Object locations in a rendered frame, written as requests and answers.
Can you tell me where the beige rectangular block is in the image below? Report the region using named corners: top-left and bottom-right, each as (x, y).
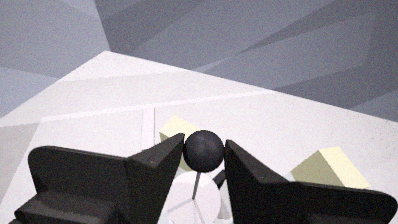
top-left (290, 147), bottom-right (371, 189)
top-left (159, 115), bottom-right (202, 172)

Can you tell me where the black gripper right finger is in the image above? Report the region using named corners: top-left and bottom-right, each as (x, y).
top-left (224, 139), bottom-right (398, 224)

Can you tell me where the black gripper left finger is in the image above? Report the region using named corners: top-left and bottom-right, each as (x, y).
top-left (28, 133), bottom-right (185, 224)

